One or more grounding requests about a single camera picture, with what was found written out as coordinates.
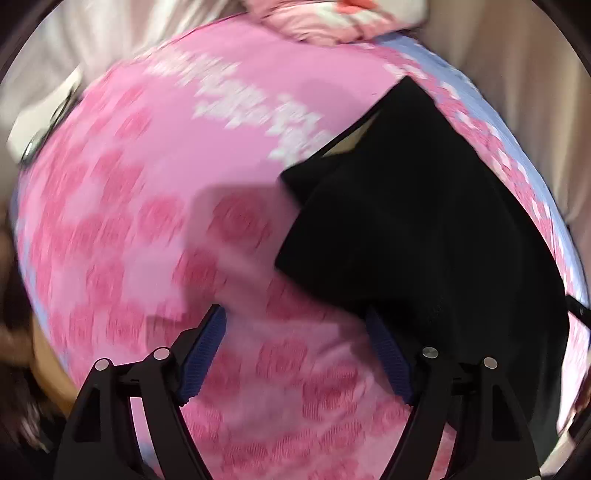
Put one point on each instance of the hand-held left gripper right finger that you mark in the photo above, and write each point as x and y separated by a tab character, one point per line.
388	353

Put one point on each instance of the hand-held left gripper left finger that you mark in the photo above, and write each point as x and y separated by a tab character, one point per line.
207	350

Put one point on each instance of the black pants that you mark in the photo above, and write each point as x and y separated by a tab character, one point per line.
415	207

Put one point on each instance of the pink floral blanket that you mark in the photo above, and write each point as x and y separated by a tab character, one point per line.
138	207

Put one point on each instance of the white curtain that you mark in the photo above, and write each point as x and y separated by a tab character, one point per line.
106	41

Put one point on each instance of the white cat print pillow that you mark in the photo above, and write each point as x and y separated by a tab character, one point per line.
337	18

